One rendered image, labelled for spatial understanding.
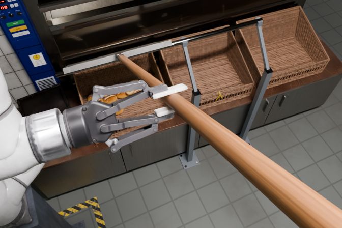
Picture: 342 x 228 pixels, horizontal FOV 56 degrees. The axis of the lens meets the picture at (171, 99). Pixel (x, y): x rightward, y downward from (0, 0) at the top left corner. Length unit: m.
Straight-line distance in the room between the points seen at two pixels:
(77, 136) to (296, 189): 0.41
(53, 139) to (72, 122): 0.04
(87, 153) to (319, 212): 1.97
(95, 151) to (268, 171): 1.90
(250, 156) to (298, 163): 2.56
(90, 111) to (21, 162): 0.14
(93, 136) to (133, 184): 2.05
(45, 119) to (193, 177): 2.15
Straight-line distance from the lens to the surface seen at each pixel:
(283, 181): 0.29
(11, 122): 0.59
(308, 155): 2.96
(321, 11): 4.22
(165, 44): 1.66
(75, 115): 0.59
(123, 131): 2.14
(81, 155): 2.17
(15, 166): 0.61
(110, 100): 2.28
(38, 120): 0.60
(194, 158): 2.71
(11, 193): 1.49
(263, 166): 0.32
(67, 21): 2.04
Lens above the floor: 2.48
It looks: 55 degrees down
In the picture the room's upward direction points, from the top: straight up
